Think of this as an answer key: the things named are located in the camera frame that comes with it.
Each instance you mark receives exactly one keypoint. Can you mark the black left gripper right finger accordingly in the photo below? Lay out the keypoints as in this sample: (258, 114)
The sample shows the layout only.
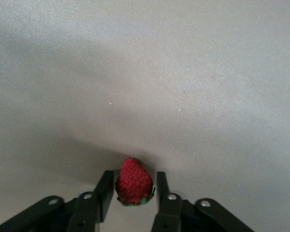
(166, 207)

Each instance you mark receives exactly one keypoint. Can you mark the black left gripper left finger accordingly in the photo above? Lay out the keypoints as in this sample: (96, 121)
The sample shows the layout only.
(104, 193)

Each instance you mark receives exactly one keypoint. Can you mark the red toy strawberry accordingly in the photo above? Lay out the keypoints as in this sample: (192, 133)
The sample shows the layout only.
(134, 183)

